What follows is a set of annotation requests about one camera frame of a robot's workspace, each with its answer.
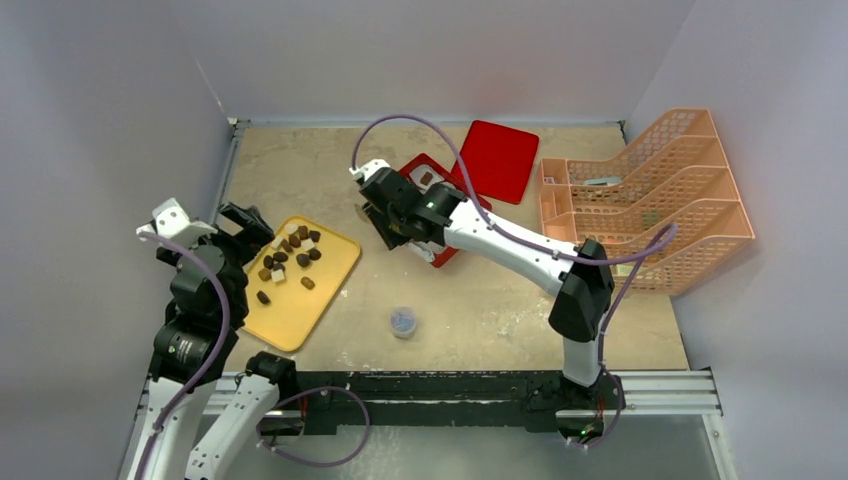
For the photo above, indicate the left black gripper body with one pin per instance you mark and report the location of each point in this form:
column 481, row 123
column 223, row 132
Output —
column 240, row 250

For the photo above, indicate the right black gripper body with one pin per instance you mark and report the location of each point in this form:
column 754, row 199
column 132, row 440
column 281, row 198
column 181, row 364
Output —
column 385, row 220

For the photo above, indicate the caramel brown chocolate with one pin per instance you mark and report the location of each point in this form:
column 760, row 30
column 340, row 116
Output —
column 307, row 283

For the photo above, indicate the metal tweezers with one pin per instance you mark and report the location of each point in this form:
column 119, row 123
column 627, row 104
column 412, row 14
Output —
column 424, row 252

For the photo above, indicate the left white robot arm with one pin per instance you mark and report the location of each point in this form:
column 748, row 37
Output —
column 208, row 306

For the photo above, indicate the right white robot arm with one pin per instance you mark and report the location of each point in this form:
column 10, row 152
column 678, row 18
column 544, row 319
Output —
column 576, row 277

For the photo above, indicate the dark oval chocolate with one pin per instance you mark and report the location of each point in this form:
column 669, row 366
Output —
column 263, row 297

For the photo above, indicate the red compartment box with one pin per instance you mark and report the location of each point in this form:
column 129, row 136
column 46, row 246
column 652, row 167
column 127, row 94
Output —
column 442, row 181

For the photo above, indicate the yellow plastic tray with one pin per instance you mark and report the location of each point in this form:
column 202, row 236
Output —
column 294, row 311

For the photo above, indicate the small clear round container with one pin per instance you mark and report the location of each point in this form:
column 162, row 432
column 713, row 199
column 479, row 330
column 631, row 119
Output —
column 403, row 322

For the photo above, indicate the red box lid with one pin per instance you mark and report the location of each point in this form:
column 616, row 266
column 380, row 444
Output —
column 499, row 160

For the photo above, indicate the orange mesh file organizer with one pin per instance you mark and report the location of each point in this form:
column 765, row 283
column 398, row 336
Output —
column 677, row 172

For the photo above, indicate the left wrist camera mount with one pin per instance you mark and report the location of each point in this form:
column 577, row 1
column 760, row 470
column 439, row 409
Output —
column 172, row 222

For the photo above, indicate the black metal base rail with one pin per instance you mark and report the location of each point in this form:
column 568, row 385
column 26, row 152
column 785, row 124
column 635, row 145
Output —
column 538, row 401

